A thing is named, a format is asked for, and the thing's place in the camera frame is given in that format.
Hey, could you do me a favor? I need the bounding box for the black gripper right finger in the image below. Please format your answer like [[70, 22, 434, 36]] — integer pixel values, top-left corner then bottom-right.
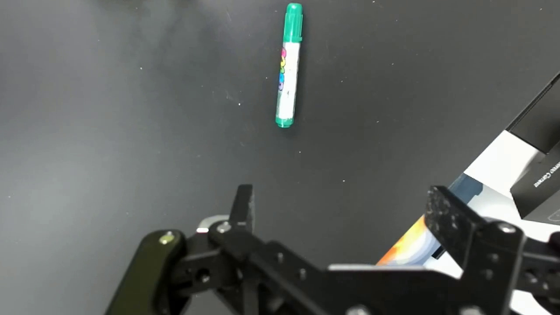
[[423, 183, 560, 315]]

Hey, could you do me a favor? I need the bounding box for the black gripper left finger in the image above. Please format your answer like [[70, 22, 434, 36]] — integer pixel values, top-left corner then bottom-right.
[[105, 183, 322, 315]]

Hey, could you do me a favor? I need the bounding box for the green marker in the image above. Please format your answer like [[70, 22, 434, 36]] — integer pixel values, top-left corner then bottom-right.
[[273, 1, 306, 131]]

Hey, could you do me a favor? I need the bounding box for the small black box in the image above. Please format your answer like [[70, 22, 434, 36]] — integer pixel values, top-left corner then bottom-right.
[[504, 71, 560, 227]]

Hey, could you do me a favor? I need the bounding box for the white carton with colourful print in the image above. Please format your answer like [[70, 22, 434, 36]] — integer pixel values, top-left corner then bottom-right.
[[374, 129, 560, 315]]

